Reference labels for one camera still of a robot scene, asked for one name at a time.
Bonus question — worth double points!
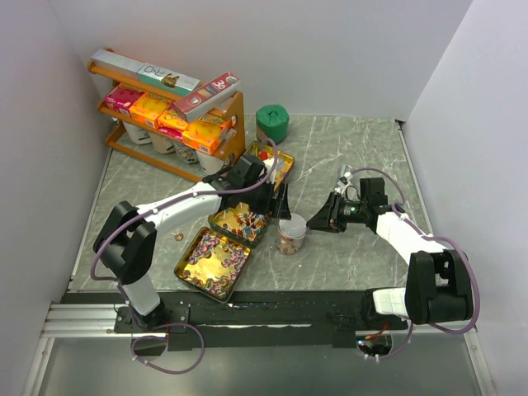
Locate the tin of round lollipops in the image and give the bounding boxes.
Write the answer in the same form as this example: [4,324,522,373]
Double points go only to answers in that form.
[208,203,269,248]

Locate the fallen swirl lollipop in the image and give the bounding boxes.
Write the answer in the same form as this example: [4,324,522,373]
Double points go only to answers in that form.
[172,233,184,242]

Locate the green covered jar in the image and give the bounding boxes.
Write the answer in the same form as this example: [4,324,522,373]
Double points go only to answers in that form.
[256,104,290,144]

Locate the red white long box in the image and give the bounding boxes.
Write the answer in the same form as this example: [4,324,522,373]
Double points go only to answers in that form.
[172,72,241,123]

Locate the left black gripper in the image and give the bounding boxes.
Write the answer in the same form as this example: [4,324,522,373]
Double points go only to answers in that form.
[242,177,291,220]

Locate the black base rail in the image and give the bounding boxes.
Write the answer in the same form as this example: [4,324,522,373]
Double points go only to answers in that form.
[114,290,408,351]

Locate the metal candy scoop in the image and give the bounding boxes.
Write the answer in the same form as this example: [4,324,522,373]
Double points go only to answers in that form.
[337,164,352,183]

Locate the grey long box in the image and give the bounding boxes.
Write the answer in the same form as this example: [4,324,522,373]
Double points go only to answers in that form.
[91,49,144,80]

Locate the tin of swirl lollipops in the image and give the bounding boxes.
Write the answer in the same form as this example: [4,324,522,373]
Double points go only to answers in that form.
[174,227,252,304]

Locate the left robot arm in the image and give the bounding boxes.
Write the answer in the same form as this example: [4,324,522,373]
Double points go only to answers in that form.
[92,154,291,332]

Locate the clear round lid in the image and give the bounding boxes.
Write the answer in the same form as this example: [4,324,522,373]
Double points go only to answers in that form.
[279,217,307,239]

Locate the yellow pink snack box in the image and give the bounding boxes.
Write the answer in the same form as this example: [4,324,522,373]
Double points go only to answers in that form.
[157,109,188,141]

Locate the tin of pastel candies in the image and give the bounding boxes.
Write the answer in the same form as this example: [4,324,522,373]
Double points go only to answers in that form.
[246,140,295,190]

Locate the white teal cat box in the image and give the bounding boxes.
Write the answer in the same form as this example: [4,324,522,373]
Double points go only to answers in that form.
[138,63,200,97]

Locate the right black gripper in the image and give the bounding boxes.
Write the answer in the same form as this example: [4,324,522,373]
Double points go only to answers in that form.
[305,191,367,233]

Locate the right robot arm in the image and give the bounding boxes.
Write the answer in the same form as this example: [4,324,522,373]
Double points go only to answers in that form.
[307,176,475,329]

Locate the clear plastic cup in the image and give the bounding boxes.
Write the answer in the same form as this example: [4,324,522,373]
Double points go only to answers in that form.
[276,231,305,256]

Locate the orange wooden shelf rack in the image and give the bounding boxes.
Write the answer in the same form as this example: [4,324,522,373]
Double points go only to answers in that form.
[87,59,245,182]

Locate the orange snack box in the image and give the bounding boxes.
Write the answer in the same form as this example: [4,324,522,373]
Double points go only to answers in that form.
[181,114,232,155]
[130,92,172,129]

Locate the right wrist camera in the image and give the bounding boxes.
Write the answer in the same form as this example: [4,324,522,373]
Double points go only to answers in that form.
[334,173,353,200]

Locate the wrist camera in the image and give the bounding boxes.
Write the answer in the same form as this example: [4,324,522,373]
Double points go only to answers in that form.
[334,173,353,200]
[257,151,284,181]

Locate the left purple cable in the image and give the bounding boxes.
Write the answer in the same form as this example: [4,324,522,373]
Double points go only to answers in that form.
[89,138,278,375]

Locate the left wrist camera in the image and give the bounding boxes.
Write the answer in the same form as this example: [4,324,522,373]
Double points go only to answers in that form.
[257,151,284,181]

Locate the orange snack box right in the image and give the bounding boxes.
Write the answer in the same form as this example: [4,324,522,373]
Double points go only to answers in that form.
[181,114,232,155]

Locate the orange snack box left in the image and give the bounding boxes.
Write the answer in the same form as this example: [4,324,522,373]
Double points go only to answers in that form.
[130,92,172,129]

